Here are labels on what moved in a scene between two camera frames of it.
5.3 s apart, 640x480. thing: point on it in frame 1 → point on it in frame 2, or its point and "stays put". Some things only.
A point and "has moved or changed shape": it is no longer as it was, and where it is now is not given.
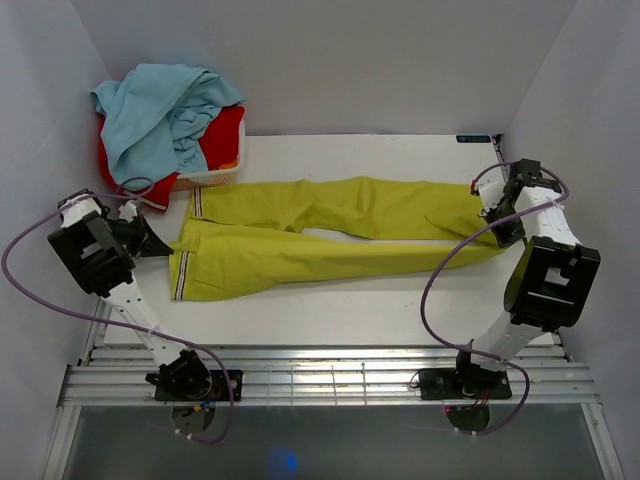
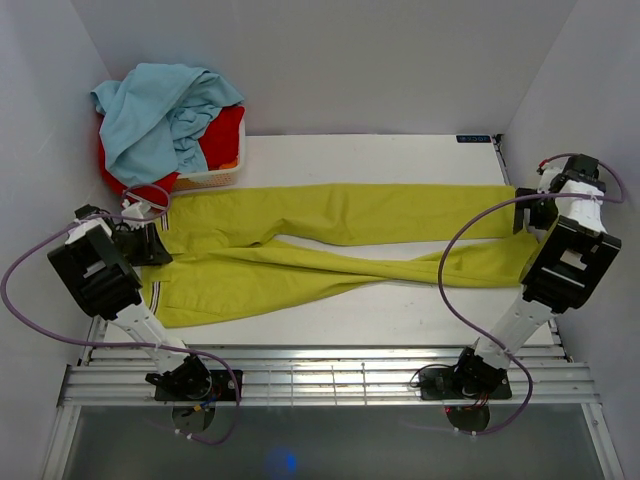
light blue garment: x=154 y=117 stays put
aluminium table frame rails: x=541 y=374 stays put
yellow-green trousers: x=245 y=233 has moved or changed shape
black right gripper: x=507 y=238 → x=538 y=221
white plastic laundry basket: x=218 y=177 stays put
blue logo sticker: x=473 y=138 stays put
